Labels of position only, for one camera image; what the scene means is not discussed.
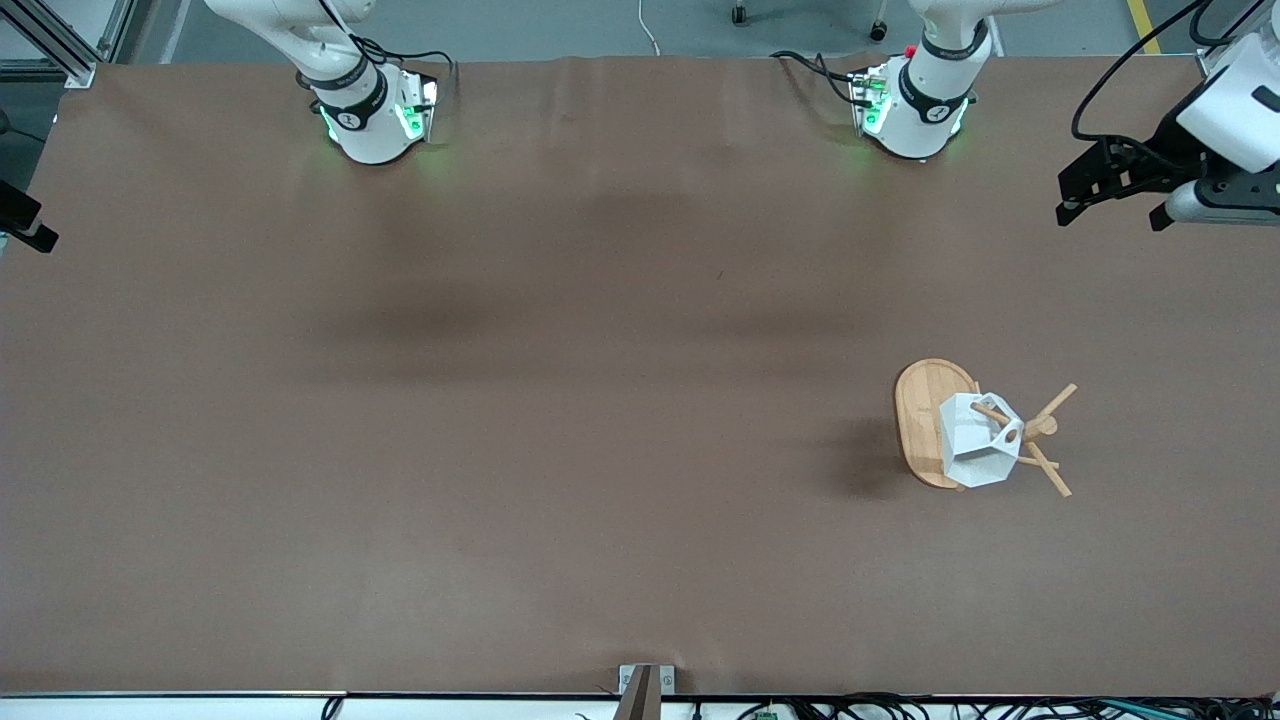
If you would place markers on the wooden cup rack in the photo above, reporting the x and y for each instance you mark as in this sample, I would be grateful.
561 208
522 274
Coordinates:
920 420

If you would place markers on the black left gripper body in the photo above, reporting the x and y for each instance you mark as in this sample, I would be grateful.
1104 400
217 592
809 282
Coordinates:
1166 148

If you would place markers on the aluminium frame post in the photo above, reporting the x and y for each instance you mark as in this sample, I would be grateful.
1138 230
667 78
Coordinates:
55 45
1215 60

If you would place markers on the brown camera post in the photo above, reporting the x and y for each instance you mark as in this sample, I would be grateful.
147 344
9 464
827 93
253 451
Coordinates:
640 700

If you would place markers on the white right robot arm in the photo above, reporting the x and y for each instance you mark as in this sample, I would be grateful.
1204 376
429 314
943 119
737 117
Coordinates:
350 90

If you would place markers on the white faceted cup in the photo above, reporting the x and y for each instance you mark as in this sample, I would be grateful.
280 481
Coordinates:
975 450

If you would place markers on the metal table bracket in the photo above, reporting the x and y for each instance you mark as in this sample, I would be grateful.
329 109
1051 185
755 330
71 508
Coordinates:
626 678

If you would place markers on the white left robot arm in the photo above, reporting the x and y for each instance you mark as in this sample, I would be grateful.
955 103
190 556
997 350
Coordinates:
925 100

